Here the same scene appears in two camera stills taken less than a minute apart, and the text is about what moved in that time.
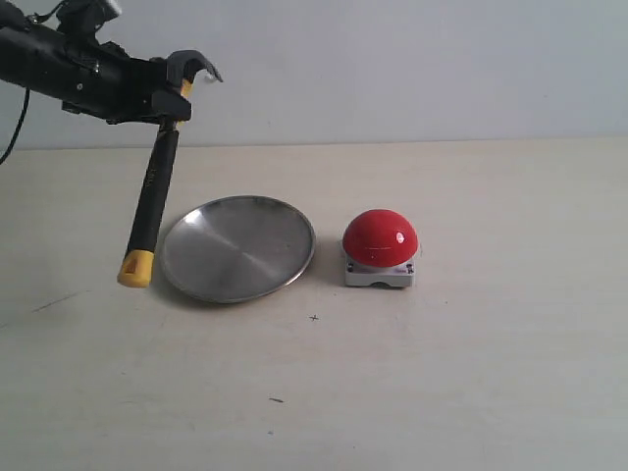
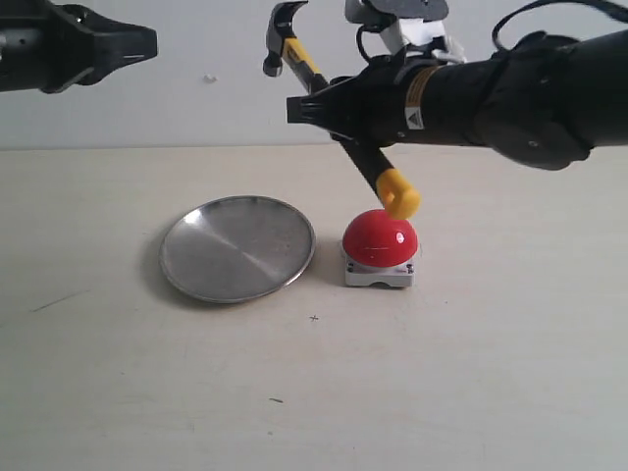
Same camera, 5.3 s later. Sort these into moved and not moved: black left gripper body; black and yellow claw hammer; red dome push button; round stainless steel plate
Moved: black left gripper body; black and yellow claw hammer
Not moved: red dome push button; round stainless steel plate
